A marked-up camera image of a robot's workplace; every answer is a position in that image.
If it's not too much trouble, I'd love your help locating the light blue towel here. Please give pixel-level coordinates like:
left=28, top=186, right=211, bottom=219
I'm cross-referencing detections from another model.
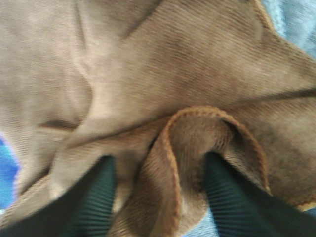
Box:
left=262, top=0, right=316, bottom=58

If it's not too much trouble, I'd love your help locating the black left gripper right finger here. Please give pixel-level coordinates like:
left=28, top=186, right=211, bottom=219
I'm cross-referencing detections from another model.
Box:
left=204, top=152, right=316, bottom=237

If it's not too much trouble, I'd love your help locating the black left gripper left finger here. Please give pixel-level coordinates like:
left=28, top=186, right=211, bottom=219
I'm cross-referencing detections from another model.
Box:
left=0, top=156, right=116, bottom=237

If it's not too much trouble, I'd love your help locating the brown towel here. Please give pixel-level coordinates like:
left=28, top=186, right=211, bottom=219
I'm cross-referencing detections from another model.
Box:
left=0, top=0, right=316, bottom=237

